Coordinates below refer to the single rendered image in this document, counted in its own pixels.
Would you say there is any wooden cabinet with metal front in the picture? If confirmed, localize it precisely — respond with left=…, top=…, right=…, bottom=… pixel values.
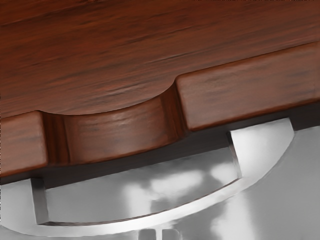
left=0, top=0, right=320, bottom=240

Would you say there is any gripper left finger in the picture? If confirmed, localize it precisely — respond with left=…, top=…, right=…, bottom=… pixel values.
left=138, top=229, right=158, bottom=240

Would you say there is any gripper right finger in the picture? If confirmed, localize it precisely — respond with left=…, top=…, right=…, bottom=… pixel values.
left=161, top=228, right=177, bottom=240

